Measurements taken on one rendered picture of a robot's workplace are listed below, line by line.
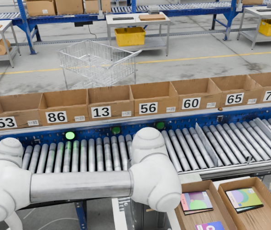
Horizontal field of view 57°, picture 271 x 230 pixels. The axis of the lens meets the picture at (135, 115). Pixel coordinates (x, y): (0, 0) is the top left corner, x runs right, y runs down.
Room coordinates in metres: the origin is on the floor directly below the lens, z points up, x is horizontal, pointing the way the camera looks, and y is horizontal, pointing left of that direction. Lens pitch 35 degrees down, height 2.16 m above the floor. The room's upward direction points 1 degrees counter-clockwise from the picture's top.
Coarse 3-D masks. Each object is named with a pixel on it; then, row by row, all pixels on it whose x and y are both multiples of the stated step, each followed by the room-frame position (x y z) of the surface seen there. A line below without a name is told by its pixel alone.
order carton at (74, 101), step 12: (48, 96) 1.95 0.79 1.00; (60, 96) 1.97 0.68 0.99; (72, 96) 1.98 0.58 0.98; (84, 96) 2.00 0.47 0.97; (48, 108) 1.93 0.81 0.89; (60, 108) 1.69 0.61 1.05; (72, 108) 1.70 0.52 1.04; (84, 108) 1.72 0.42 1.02; (72, 120) 1.70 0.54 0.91; (84, 120) 1.71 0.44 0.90
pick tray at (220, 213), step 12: (204, 180) 1.09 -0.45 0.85; (216, 192) 1.01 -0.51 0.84; (216, 204) 0.97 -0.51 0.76; (180, 216) 0.84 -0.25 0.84; (192, 216) 0.89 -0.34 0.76; (204, 216) 0.89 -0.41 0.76; (216, 216) 0.89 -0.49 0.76; (228, 216) 0.84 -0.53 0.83; (180, 228) 0.82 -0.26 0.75; (192, 228) 0.81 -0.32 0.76; (228, 228) 0.81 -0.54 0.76
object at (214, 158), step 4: (196, 124) 1.77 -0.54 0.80; (196, 128) 1.75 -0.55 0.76; (196, 132) 1.74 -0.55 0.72; (200, 132) 1.66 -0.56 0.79; (200, 136) 1.65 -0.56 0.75; (204, 136) 1.58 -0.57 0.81; (204, 140) 1.57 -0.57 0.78; (204, 144) 1.56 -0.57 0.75; (208, 144) 1.49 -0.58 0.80; (208, 148) 1.48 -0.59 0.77; (208, 152) 1.47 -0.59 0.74; (212, 152) 1.41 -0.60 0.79; (212, 156) 1.40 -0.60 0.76; (216, 156) 1.35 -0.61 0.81; (212, 160) 1.39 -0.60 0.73; (216, 160) 1.34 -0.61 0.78; (216, 164) 1.32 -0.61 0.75
